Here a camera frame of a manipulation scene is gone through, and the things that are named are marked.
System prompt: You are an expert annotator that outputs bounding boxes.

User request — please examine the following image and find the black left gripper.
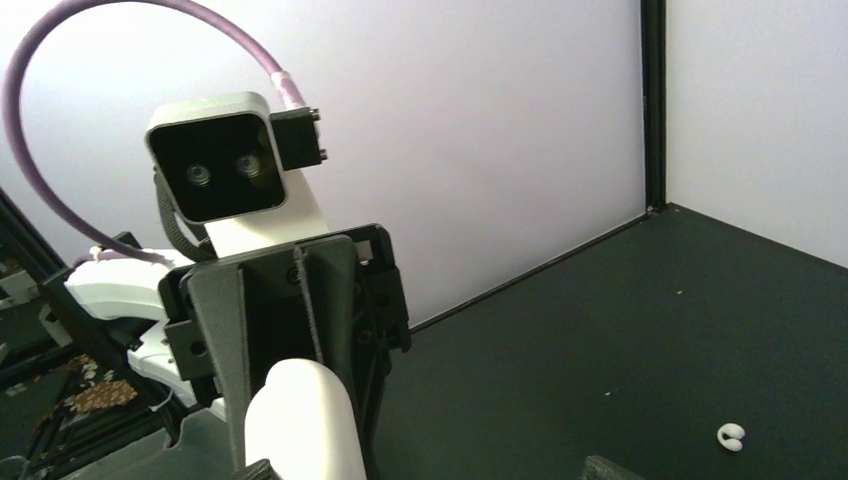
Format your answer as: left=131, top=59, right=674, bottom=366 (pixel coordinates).
left=159, top=224, right=412, bottom=479

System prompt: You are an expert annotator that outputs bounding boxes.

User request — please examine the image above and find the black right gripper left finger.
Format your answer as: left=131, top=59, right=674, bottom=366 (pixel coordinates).
left=231, top=459, right=281, bottom=480

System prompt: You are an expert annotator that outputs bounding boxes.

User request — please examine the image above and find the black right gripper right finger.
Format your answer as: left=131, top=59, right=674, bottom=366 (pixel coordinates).
left=581, top=455, right=644, bottom=480

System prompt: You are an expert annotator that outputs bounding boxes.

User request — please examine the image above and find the white oval charging case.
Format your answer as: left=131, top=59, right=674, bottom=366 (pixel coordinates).
left=244, top=358, right=367, bottom=479

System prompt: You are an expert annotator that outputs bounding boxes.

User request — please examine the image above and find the white earbud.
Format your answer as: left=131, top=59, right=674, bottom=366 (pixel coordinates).
left=716, top=423, right=746, bottom=453

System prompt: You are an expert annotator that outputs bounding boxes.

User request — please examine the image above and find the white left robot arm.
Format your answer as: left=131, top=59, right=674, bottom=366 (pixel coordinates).
left=54, top=224, right=412, bottom=479

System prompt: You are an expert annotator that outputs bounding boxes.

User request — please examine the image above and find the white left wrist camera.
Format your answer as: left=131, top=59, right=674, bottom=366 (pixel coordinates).
left=144, top=91, right=329, bottom=262

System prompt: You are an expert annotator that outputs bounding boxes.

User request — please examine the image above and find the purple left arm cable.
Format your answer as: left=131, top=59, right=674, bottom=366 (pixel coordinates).
left=1, top=0, right=309, bottom=268

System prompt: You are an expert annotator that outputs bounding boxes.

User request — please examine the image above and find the black frame rail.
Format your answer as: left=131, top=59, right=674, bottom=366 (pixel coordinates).
left=1, top=194, right=190, bottom=479

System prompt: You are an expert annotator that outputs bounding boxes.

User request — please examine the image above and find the black corner post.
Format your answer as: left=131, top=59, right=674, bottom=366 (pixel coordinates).
left=640, top=0, right=667, bottom=213

